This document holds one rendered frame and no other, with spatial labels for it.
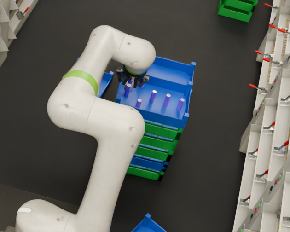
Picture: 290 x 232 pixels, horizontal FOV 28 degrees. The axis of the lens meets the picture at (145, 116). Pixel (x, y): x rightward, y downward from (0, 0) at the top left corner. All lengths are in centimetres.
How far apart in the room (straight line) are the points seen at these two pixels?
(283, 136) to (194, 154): 65
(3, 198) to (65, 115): 61
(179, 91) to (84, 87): 90
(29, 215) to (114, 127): 41
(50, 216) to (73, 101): 39
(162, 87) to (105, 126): 92
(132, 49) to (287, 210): 73
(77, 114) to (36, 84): 134
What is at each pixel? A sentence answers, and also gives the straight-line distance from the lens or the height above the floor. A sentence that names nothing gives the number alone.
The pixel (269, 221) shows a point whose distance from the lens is 206.
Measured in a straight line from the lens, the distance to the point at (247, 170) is 265.
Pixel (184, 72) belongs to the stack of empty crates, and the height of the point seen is 24.
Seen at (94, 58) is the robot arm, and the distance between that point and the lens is 182.
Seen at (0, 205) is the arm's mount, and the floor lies 35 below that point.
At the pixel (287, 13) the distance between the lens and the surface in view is 320.
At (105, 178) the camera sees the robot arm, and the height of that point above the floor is 80.
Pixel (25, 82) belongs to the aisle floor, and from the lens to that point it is 294.
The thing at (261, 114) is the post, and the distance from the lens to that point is 272.
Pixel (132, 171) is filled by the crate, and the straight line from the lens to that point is 265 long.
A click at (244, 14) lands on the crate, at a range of 362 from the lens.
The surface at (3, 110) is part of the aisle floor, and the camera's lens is 281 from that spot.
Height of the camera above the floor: 218
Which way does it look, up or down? 49 degrees down
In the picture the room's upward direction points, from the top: 19 degrees clockwise
